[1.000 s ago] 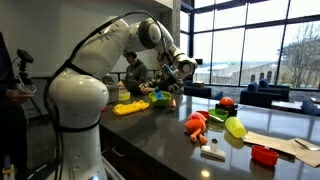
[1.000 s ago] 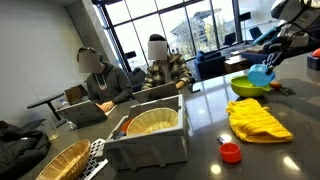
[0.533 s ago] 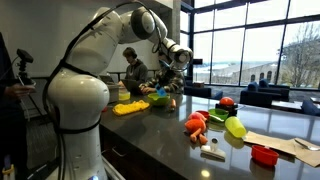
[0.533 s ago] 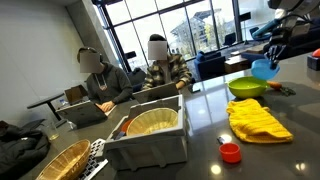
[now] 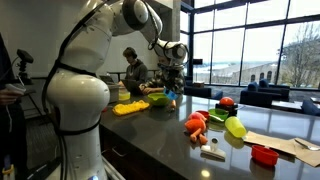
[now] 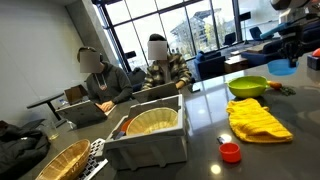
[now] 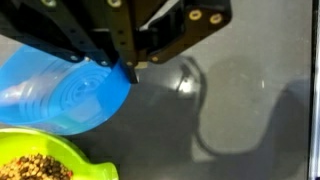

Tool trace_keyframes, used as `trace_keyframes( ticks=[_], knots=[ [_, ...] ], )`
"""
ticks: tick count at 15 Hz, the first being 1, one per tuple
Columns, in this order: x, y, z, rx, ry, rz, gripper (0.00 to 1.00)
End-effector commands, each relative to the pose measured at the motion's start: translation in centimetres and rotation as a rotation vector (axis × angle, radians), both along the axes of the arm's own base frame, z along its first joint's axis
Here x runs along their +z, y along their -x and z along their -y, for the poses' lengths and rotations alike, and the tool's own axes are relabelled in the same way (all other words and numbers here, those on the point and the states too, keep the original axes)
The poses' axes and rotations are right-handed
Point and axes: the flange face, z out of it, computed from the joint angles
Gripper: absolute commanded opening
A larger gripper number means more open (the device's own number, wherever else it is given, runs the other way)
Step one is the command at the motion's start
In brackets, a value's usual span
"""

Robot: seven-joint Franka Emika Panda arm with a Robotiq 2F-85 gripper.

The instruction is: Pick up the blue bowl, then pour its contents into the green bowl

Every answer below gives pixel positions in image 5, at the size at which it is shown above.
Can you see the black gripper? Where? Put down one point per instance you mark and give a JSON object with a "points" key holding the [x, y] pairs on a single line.
{"points": [[172, 76]]}

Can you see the blue plastic bowl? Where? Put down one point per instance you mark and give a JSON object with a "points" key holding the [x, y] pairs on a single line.
{"points": [[170, 94]]}

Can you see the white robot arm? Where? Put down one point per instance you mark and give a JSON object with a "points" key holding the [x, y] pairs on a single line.
{"points": [[78, 96]]}

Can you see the small shallow red bowl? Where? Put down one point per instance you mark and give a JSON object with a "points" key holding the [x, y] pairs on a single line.
{"points": [[204, 113]]}

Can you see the red plastic bowl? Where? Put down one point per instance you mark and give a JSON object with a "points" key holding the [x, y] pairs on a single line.
{"points": [[265, 155]]}

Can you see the person in plaid shirt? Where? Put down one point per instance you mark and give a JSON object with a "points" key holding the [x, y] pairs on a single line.
{"points": [[156, 83]]}

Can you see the blue sofa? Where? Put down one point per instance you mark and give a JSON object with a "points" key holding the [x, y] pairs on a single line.
{"points": [[200, 90]]}

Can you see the person with headphones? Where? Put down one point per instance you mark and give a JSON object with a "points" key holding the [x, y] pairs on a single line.
{"points": [[136, 71]]}

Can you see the orange plush toy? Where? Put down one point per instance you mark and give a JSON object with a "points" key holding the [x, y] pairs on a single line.
{"points": [[195, 126]]}

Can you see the yellow crocheted cloth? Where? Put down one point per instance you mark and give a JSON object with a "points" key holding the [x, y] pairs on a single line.
{"points": [[130, 107]]}

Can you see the yellow container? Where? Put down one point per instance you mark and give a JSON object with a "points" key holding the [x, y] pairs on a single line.
{"points": [[124, 95]]}

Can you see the white spoon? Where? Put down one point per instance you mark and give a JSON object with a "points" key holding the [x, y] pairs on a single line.
{"points": [[216, 117]]}

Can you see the green dish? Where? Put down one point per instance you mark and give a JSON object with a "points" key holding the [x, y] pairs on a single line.
{"points": [[220, 112]]}

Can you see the red orange ball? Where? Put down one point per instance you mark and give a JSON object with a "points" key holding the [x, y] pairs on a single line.
{"points": [[227, 101]]}

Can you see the grey box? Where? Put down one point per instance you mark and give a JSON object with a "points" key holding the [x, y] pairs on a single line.
{"points": [[113, 93]]}

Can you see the black box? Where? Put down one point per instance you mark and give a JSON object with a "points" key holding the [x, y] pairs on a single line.
{"points": [[230, 109]]}

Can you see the red measuring cup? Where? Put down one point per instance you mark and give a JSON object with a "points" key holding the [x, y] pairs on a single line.
{"points": [[104, 109]]}

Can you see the yellow-green plastic cup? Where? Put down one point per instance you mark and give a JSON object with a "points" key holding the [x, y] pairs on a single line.
{"points": [[235, 126]]}

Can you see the blue armchair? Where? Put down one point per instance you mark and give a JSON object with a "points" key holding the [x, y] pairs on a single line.
{"points": [[263, 93]]}

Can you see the blue lounge chair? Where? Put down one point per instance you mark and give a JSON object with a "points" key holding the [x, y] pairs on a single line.
{"points": [[310, 107]]}

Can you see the metal spoon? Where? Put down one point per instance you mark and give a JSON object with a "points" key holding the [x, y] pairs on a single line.
{"points": [[308, 145]]}

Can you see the white handheld controller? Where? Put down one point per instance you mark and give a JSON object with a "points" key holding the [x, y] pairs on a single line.
{"points": [[16, 88]]}

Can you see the person in dark clothing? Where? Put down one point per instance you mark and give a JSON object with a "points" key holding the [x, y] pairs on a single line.
{"points": [[8, 126]]}

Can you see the aluminium rail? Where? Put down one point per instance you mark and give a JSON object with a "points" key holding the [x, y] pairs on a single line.
{"points": [[115, 171]]}

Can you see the black camera on tripod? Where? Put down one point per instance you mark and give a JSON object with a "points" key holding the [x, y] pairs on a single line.
{"points": [[24, 56]]}

